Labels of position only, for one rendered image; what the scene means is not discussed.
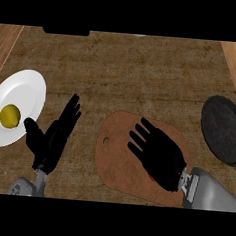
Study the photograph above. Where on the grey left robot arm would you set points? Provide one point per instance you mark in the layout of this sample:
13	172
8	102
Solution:
29	185

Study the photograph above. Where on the red tomato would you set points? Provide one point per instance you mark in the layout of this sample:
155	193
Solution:
150	176

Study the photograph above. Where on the black round pan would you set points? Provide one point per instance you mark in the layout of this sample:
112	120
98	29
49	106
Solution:
224	130

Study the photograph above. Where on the yellow-green round fruit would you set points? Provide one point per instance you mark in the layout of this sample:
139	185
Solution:
10	116

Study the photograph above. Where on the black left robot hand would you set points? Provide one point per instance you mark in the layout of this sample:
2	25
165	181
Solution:
56	135

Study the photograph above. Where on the white plate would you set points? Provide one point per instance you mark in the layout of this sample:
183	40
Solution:
23	97

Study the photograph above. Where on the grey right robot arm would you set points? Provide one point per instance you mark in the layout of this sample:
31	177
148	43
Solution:
209	190

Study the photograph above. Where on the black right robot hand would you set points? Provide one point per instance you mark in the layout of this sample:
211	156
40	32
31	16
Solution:
162	153

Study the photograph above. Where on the small white object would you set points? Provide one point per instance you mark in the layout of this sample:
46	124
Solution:
140	35

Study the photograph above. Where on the brown wooden cutting board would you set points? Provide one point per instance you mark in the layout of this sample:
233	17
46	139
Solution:
116	160

